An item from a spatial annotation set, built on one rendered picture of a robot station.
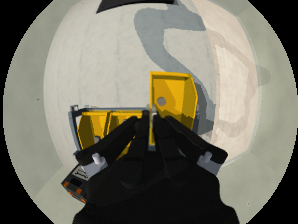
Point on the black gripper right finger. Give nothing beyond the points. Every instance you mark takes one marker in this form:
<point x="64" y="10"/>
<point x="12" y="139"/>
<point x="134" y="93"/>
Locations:
<point x="190" y="144"/>

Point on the yellow bin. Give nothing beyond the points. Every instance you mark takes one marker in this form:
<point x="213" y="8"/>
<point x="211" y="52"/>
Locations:
<point x="116" y="119"/>
<point x="180" y="93"/>
<point x="90" y="126"/>

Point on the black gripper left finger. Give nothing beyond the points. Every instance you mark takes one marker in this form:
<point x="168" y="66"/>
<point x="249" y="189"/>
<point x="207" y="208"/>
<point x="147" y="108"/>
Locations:
<point x="98" y="156"/>

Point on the grey metal shelf rack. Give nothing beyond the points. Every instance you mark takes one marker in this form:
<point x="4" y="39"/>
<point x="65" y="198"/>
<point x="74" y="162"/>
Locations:
<point x="75" y="112"/>

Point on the black case with orange latches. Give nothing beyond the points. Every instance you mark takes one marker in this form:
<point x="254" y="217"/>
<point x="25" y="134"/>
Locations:
<point x="75" y="183"/>

